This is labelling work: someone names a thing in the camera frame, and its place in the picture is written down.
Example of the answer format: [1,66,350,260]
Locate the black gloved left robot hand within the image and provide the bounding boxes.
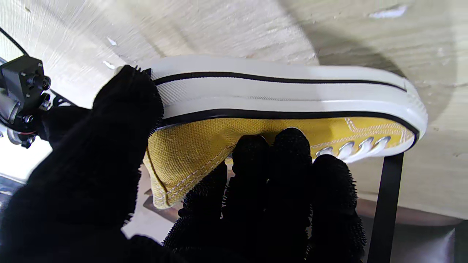
[0,65,367,263]

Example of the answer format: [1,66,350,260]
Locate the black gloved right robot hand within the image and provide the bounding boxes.
[37,104,95,146]

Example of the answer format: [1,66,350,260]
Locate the yellow canvas sneaker white laces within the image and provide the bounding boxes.
[141,55,428,210]

